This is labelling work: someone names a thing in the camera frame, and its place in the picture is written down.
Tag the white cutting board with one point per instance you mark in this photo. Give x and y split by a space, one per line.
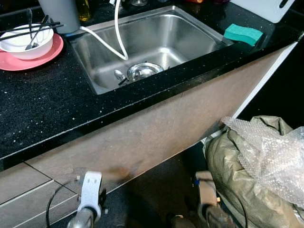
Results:
261 8

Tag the clear bubble wrap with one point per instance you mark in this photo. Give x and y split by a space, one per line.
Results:
275 156

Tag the pink plate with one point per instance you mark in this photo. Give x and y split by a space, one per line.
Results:
47 58

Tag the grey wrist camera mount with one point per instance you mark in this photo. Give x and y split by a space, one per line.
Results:
90 190
205 190

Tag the green sponge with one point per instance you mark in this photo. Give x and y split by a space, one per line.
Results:
243 34

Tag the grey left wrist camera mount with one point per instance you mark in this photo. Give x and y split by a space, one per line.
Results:
90 190

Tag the yellow oil bottle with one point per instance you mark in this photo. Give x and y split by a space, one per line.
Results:
83 9

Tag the stainless steel sink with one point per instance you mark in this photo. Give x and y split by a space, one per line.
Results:
166 35

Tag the beige drawer front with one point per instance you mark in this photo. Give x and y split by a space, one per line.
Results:
26 209
19 183

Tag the white bowl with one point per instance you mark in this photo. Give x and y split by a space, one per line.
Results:
19 47

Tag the black chopstick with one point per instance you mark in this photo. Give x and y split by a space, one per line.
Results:
59 26
57 22

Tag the round steel countertop fitting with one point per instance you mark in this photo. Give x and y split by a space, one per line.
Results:
139 2

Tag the olive green sack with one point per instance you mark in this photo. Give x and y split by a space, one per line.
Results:
225 166

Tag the blue mat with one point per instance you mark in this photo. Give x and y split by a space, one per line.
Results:
72 33

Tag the beige sink cabinet front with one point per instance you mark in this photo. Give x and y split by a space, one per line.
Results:
152 128

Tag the white sink faucet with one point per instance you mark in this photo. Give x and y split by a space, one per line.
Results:
116 2

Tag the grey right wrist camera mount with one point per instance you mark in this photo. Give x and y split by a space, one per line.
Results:
205 190

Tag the grey canister with red button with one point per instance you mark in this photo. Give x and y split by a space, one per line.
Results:
59 14

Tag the shiny steel bowl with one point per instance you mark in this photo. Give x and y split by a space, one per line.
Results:
144 71

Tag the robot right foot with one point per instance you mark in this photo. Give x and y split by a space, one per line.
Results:
183 222

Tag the steel spoon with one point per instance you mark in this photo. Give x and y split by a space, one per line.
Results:
118 75
34 40

